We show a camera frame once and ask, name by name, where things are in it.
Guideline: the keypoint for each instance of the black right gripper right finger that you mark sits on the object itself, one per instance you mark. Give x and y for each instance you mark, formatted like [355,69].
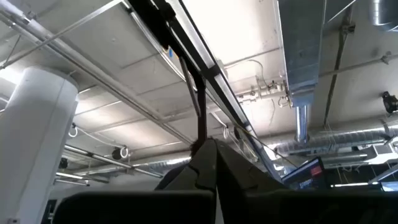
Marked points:
[280,208]

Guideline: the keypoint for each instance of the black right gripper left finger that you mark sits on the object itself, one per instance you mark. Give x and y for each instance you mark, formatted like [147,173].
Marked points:
[174,208]

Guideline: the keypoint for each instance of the lit computer monitor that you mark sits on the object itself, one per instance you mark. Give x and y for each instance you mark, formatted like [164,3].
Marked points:
[306,174]

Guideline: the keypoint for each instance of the black ceiling spotlight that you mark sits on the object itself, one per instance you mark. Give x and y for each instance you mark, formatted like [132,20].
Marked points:
[390,102]
[116,154]

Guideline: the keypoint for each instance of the fluorescent ceiling lamp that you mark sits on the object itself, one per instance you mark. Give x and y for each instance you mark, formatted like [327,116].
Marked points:
[71,177]

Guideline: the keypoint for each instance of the white pipe with fittings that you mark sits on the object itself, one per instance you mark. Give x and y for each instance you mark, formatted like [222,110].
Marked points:
[264,91]

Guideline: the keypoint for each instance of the grey ceiling conduit pipe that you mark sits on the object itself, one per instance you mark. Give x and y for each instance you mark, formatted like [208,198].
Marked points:
[93,74]

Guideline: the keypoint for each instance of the flexible silver round duct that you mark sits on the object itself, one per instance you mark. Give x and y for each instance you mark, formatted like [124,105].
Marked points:
[342,138]

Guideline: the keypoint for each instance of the rectangular silver air duct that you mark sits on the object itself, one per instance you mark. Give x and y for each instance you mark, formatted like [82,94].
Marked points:
[300,46]

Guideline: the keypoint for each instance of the black metal rig frame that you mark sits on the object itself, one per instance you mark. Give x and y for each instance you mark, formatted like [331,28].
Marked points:
[186,40]

